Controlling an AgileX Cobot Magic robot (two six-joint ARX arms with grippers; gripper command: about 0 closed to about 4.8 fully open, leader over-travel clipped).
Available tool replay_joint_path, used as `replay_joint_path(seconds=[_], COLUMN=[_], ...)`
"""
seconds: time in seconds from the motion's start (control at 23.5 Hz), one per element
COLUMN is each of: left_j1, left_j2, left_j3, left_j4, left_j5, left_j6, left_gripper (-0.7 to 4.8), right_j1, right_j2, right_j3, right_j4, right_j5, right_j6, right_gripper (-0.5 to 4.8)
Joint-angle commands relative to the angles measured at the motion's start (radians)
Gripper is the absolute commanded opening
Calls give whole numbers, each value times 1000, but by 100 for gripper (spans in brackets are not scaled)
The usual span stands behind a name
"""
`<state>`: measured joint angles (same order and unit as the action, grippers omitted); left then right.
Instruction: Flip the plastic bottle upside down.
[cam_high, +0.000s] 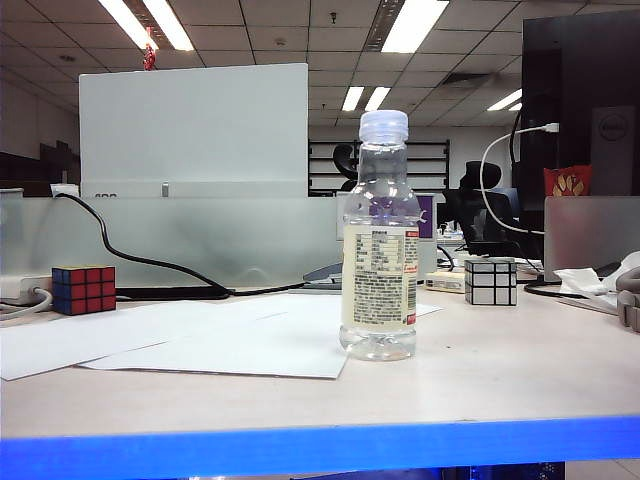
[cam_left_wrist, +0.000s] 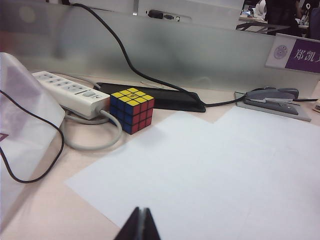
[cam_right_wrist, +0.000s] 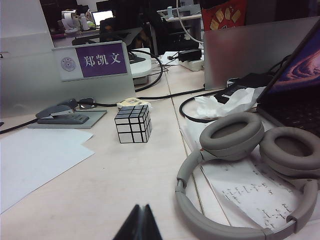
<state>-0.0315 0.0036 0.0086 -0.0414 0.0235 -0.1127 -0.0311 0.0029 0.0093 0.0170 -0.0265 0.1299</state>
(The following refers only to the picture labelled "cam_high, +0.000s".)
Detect clear plastic bottle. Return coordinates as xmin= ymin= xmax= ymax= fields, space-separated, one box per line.
xmin=338 ymin=109 xmax=421 ymax=362

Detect grey stapler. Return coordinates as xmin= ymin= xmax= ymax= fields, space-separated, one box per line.
xmin=303 ymin=263 xmax=346 ymax=291

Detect white paper sheet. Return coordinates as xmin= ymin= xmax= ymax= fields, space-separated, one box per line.
xmin=0 ymin=298 xmax=291 ymax=382
xmin=219 ymin=292 xmax=445 ymax=351
xmin=75 ymin=312 xmax=351 ymax=380

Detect black office chair with headrest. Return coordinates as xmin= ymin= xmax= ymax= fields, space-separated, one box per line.
xmin=333 ymin=143 xmax=362 ymax=192

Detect purple and white nameplate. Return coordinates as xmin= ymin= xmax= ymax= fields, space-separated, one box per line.
xmin=415 ymin=193 xmax=440 ymax=242

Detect frosted glass desk partition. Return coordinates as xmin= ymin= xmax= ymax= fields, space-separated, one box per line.
xmin=0 ymin=188 xmax=440 ymax=290

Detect beige flat box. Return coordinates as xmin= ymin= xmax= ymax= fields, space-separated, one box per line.
xmin=424 ymin=271 xmax=467 ymax=293

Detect fluorescent ceiling light panel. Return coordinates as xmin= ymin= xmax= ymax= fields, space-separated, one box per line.
xmin=142 ymin=0 xmax=196 ymax=52
xmin=381 ymin=0 xmax=450 ymax=54
xmin=342 ymin=85 xmax=365 ymax=112
xmin=98 ymin=0 xmax=160 ymax=51
xmin=364 ymin=86 xmax=392 ymax=112
xmin=487 ymin=88 xmax=524 ymax=112

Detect white upright board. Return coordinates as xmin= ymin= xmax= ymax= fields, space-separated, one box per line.
xmin=78 ymin=62 xmax=310 ymax=199

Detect black mesh office chair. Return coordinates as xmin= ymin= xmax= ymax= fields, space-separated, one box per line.
xmin=442 ymin=160 xmax=546 ymax=259

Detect silver mirror cube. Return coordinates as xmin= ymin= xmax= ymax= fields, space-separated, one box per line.
xmin=463 ymin=257 xmax=519 ymax=307

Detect ceiling louvre grille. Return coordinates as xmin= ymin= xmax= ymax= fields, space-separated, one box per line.
xmin=366 ymin=0 xmax=397 ymax=53

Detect multicoloured Rubik's cube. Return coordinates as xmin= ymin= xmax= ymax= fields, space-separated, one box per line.
xmin=51 ymin=264 xmax=118 ymax=317

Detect red hanging ornament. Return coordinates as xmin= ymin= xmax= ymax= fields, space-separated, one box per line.
xmin=143 ymin=27 xmax=157 ymax=71

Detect red and gold packet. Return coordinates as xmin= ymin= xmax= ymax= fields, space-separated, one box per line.
xmin=543 ymin=164 xmax=594 ymax=197

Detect crumpled white tissue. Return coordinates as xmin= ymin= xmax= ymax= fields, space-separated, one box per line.
xmin=552 ymin=249 xmax=640 ymax=296

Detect grey frosted desk panel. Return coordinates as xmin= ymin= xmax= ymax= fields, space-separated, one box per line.
xmin=543 ymin=194 xmax=640 ymax=284

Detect black computer monitor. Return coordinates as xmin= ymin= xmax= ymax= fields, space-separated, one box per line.
xmin=514 ymin=14 xmax=640 ymax=261

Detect white power strip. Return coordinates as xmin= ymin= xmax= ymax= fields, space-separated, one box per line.
xmin=0 ymin=273 xmax=55 ymax=306

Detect grey headphones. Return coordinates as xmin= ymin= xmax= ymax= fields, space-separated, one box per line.
xmin=615 ymin=267 xmax=640 ymax=331

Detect black wall shelf rack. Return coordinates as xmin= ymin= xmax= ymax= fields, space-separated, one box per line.
xmin=308 ymin=138 xmax=451 ymax=194

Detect thick black power cable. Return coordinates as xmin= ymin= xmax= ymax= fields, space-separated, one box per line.
xmin=53 ymin=192 xmax=307 ymax=297

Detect black cable on desk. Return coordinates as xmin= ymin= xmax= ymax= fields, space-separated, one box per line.
xmin=522 ymin=278 xmax=565 ymax=297

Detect white USB cable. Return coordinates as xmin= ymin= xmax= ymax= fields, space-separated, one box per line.
xmin=479 ymin=122 xmax=560 ymax=236

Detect light grey power strip cable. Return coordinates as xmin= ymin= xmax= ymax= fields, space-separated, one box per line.
xmin=0 ymin=287 xmax=54 ymax=321

